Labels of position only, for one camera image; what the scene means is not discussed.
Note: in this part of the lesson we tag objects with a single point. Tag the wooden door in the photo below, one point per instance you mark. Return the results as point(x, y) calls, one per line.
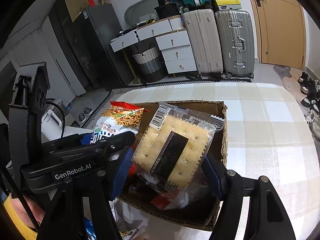
point(281, 33)

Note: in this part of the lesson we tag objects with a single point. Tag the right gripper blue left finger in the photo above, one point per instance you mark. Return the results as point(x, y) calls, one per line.
point(120, 165)

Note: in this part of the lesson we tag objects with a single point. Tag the black bag on desk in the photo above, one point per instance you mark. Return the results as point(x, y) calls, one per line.
point(166, 9)

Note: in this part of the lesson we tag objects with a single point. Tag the grey oval mirror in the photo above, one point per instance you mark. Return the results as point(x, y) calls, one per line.
point(141, 11)

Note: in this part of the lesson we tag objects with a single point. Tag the silver grey suitcase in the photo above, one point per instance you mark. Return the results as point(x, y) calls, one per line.
point(237, 42)

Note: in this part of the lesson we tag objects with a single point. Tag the beige suitcase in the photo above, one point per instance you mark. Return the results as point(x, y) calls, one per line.
point(204, 39)

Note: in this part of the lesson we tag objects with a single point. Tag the clear cracker sandwich packet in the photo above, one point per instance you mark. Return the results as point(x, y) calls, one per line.
point(173, 147)

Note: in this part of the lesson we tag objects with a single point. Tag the blue Oreo cookie packet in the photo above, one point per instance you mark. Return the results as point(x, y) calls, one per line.
point(90, 230)

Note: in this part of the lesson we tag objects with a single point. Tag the yellow black box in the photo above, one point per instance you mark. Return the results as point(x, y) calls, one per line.
point(228, 4)

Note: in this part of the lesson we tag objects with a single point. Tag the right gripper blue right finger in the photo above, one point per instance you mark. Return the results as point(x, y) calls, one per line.
point(214, 172)

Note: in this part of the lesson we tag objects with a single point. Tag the white drawer desk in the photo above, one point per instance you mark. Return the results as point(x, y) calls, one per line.
point(172, 40)

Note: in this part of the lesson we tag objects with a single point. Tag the brown SF cardboard box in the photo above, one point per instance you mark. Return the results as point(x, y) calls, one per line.
point(201, 210)

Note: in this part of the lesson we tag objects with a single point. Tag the red black wafer packet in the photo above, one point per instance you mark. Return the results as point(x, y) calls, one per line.
point(163, 203)

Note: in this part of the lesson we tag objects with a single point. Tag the white kettle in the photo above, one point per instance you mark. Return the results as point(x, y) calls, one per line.
point(52, 126)

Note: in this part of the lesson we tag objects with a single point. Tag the white red noodle snack bag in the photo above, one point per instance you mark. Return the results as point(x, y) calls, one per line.
point(119, 118)

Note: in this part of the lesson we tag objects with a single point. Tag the woven laundry basket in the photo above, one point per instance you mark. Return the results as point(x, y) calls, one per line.
point(151, 64)

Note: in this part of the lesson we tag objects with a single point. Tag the checked table cloth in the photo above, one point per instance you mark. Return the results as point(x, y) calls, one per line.
point(267, 135)

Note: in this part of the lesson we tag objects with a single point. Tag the dark grey refrigerator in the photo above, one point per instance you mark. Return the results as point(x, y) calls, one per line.
point(95, 28)

